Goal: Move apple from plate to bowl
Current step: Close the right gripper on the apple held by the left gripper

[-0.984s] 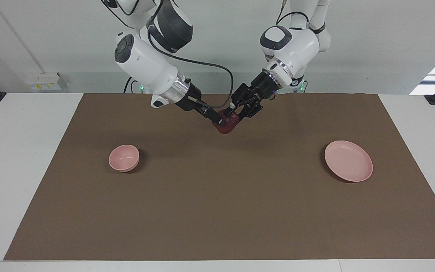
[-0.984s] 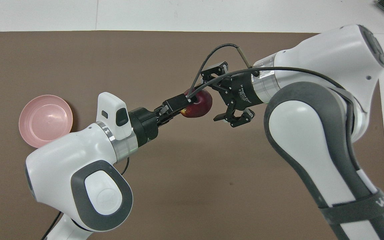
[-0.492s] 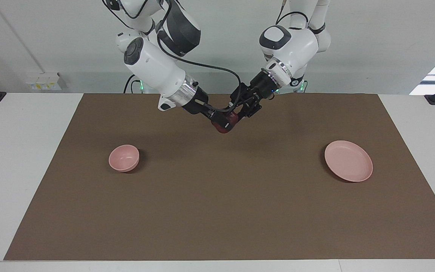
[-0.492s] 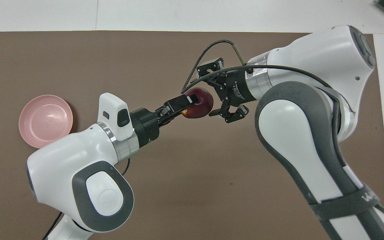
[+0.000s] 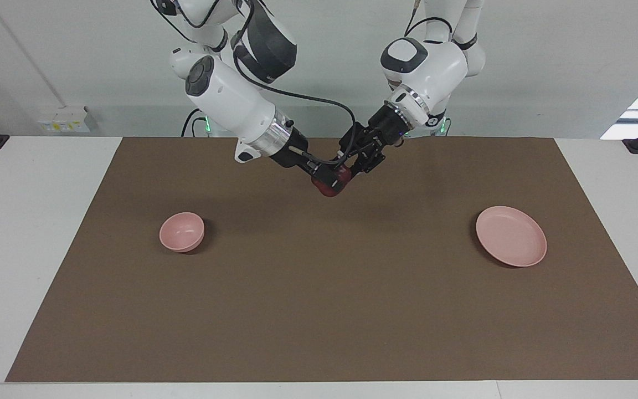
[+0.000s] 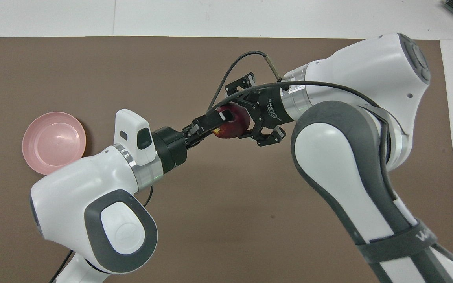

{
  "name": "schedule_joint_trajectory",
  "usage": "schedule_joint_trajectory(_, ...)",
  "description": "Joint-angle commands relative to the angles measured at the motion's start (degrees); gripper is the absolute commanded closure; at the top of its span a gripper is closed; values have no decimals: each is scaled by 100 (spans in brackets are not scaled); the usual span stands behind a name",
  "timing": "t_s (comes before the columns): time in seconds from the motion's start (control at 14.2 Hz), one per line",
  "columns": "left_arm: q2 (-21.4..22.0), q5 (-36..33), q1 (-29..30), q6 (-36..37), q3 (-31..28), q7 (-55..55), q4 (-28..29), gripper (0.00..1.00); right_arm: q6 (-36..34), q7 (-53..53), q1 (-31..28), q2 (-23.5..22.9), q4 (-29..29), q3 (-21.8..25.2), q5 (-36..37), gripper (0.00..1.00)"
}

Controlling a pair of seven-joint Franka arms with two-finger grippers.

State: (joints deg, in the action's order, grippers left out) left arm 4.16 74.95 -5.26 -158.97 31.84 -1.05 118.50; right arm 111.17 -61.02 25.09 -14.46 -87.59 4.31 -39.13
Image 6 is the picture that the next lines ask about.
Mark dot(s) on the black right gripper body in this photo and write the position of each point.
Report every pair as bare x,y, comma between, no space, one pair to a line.
269,108

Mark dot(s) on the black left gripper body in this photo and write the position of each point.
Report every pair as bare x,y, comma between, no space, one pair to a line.
171,147

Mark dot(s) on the dark red apple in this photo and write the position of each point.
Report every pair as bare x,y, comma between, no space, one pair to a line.
236,125

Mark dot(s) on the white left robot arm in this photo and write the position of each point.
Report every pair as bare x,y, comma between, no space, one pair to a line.
73,196

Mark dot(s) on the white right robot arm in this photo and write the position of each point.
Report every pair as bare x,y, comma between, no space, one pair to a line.
368,78

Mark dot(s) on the pink plate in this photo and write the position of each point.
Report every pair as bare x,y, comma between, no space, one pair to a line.
49,137

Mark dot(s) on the brown table mat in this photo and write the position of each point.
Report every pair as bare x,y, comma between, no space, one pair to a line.
92,78

